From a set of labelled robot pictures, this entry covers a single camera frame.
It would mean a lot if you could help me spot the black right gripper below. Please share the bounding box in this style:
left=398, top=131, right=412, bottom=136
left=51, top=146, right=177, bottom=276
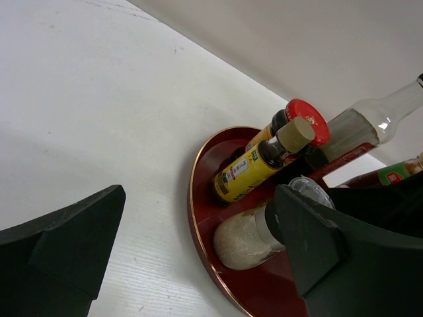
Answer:
left=327, top=172, right=422, bottom=238

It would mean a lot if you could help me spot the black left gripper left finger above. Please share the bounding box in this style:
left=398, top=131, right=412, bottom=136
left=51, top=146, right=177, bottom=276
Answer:
left=1, top=185, right=125, bottom=316

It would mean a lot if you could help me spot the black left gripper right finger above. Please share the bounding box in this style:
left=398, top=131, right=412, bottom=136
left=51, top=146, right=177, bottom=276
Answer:
left=274, top=185, right=422, bottom=316

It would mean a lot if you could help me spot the yellow cap red sauce bottle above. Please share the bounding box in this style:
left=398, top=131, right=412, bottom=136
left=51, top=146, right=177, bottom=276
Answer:
left=338, top=153, right=422, bottom=188

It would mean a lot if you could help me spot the tall dark bottle red label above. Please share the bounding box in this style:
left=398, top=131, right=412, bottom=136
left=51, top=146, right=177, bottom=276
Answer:
left=306, top=75, right=422, bottom=180

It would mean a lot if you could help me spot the clear grinder with black top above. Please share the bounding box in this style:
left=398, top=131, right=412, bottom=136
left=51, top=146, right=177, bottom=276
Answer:
left=212, top=176, right=335, bottom=271

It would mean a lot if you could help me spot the yellow label gold cap bottle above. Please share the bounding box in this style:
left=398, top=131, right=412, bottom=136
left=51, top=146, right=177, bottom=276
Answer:
left=212, top=137, right=299, bottom=204

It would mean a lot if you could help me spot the red lid chili sauce jar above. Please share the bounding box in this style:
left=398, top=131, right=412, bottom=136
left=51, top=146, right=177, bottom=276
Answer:
left=231, top=98, right=330, bottom=162

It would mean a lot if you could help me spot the red round lacquer tray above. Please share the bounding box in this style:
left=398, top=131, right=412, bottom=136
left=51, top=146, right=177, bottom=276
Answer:
left=187, top=126, right=308, bottom=317

